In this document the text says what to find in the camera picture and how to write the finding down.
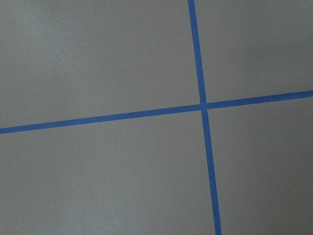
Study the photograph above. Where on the brown paper table cover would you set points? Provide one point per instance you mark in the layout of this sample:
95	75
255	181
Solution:
156	117

